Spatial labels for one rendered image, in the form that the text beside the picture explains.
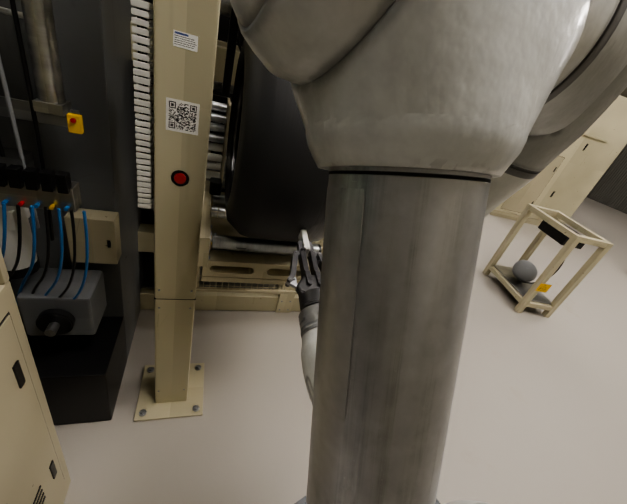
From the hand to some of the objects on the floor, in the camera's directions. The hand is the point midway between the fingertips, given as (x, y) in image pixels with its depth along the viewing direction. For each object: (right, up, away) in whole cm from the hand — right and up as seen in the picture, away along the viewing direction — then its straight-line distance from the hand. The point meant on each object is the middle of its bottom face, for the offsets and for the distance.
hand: (304, 242), depth 83 cm
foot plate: (-62, -66, +63) cm, 110 cm away
